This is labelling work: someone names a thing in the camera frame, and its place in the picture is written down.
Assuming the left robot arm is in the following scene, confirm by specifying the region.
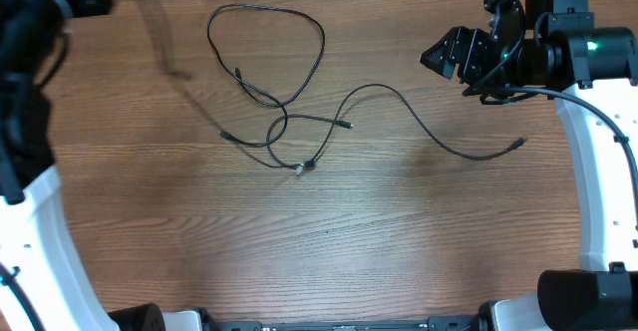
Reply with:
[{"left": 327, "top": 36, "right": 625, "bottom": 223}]
[{"left": 1, "top": 0, "right": 213, "bottom": 331}]

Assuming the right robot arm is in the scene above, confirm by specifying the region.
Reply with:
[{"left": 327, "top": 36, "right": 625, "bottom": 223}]
[{"left": 420, "top": 0, "right": 637, "bottom": 330}]

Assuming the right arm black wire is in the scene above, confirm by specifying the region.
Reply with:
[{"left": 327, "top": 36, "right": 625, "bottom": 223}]
[{"left": 462, "top": 11, "right": 638, "bottom": 207}]

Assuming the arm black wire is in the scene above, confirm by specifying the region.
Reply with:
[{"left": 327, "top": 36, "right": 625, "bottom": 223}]
[
  {"left": 0, "top": 263, "right": 46, "bottom": 331},
  {"left": 462, "top": 11, "right": 638, "bottom": 207}
]

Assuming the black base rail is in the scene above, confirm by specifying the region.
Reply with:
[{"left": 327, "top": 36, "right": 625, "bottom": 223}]
[{"left": 210, "top": 315, "right": 489, "bottom": 331}]

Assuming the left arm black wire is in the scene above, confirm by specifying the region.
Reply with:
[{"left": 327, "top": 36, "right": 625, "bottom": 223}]
[{"left": 0, "top": 263, "right": 46, "bottom": 331}]

